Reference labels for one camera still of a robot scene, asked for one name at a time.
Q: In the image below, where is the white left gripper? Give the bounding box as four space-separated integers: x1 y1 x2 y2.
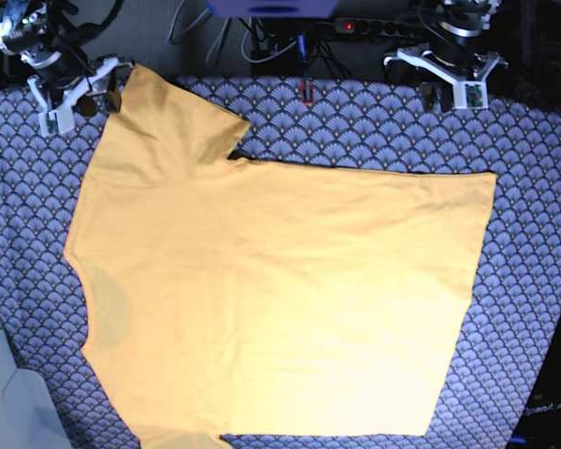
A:
382 45 509 111

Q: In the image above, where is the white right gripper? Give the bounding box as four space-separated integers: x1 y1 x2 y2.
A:
27 56 135 137

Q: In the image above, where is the yellow T-shirt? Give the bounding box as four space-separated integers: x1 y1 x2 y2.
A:
65 66 496 448

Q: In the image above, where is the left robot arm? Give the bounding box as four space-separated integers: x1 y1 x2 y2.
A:
382 1 509 112

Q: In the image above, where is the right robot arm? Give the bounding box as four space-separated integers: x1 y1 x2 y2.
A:
0 1 135 137

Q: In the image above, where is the red clamp on table edge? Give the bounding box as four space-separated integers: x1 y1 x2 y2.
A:
299 80 314 106

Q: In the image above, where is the blue box overhead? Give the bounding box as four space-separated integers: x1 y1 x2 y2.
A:
207 0 338 19

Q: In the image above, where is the blue fan-pattern tablecloth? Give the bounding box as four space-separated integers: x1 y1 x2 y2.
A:
0 77 561 448

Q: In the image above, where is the grey white furniture corner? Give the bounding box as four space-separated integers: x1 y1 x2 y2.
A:
0 322 71 448

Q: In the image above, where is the black OpenArm box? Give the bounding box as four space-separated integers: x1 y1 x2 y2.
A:
507 315 561 448

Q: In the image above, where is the black power strip red switch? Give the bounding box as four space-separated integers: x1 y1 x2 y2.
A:
333 18 427 41

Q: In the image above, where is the black cable bundle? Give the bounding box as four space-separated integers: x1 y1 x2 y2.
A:
167 0 431 80

